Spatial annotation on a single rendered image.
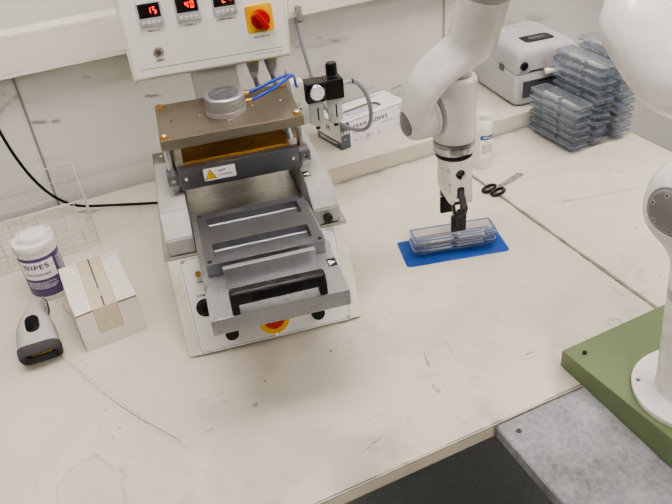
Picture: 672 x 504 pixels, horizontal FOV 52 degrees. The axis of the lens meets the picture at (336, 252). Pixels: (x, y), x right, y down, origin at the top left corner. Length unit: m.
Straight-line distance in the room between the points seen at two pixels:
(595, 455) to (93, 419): 0.83
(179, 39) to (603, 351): 0.99
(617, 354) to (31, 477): 0.98
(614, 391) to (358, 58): 1.27
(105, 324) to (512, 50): 1.32
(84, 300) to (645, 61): 1.04
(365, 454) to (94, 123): 1.17
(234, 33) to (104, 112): 0.56
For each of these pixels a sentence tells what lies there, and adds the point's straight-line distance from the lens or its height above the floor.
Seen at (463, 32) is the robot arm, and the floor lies 1.25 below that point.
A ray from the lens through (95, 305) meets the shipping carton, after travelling 1.40.
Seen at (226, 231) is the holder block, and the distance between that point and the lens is 1.22.
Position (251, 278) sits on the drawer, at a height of 0.98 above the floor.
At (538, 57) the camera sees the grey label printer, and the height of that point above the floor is 0.93.
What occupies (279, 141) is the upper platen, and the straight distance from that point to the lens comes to 1.36.
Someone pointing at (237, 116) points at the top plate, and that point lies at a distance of 1.36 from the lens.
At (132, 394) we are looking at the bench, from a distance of 1.32.
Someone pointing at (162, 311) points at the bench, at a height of 0.75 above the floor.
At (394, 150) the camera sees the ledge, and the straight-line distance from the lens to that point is 1.87.
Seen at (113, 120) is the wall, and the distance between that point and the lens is 1.93.
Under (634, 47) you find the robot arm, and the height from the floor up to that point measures 1.32.
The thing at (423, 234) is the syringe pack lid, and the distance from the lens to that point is 1.52.
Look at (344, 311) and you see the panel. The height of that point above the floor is 0.77.
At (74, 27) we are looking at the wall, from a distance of 1.80.
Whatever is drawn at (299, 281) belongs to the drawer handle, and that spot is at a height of 1.01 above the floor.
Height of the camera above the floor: 1.64
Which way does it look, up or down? 35 degrees down
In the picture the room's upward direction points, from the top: 6 degrees counter-clockwise
